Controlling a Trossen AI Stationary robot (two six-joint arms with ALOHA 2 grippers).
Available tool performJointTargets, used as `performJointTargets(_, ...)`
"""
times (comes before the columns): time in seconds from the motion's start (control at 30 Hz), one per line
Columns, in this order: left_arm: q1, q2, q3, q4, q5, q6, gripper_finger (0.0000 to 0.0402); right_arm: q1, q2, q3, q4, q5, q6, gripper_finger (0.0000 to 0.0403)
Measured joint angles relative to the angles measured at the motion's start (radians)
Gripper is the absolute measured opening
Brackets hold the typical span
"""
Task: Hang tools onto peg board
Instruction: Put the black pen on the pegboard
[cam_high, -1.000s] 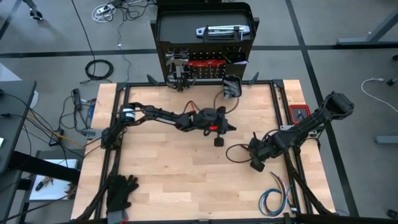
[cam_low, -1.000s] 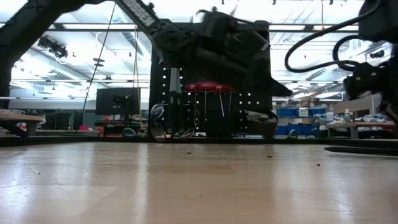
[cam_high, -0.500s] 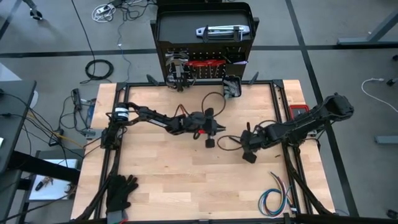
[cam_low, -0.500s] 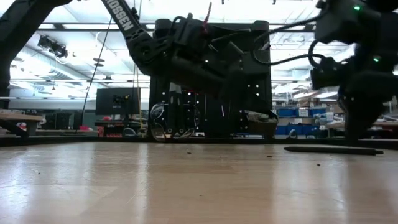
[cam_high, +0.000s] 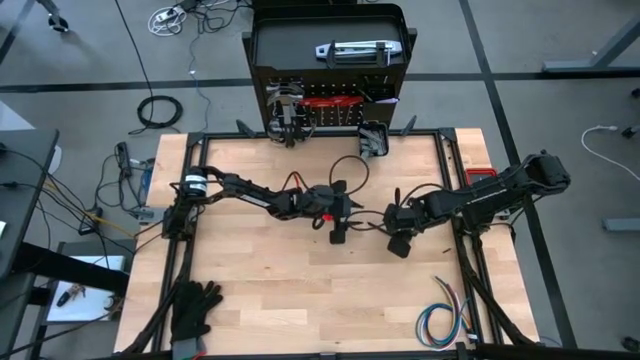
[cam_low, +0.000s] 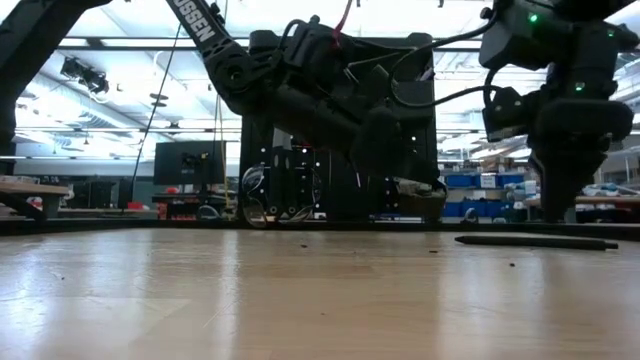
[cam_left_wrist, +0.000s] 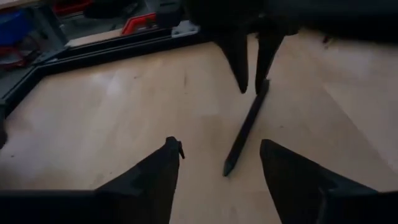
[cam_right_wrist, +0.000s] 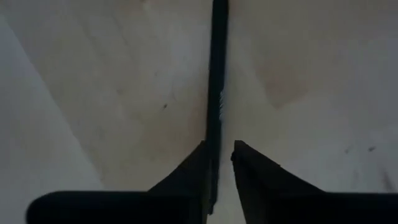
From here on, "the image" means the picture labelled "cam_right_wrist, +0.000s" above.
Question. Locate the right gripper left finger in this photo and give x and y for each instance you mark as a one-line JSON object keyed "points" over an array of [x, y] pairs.
{"points": [[124, 207]]}

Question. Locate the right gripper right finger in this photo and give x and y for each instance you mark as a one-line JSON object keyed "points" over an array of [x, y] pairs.
{"points": [[311, 207]]}

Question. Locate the black ballpoint pen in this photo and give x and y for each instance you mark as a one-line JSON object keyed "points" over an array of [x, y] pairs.
{"points": [[217, 62]]}

